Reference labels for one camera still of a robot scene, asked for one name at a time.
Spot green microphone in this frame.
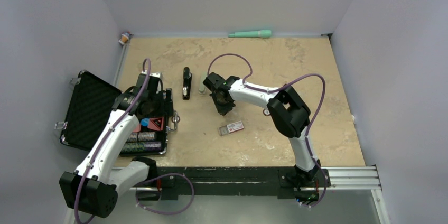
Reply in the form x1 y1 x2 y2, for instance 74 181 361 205
228 30 272 39

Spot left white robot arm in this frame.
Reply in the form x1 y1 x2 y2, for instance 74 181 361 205
59 70 195 223

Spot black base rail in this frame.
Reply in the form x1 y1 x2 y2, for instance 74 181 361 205
123 165 333 201

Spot small staple box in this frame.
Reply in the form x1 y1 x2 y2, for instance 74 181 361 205
218 121 245 136

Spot black poker chip case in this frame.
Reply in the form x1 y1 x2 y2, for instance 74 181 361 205
55 70 177 156

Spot green staple case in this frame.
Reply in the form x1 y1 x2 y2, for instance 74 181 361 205
198 71 208 95

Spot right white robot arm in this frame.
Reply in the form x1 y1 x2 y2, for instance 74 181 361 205
203 72 330 188

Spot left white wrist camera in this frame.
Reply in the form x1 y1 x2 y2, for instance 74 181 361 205
137 71 163 93

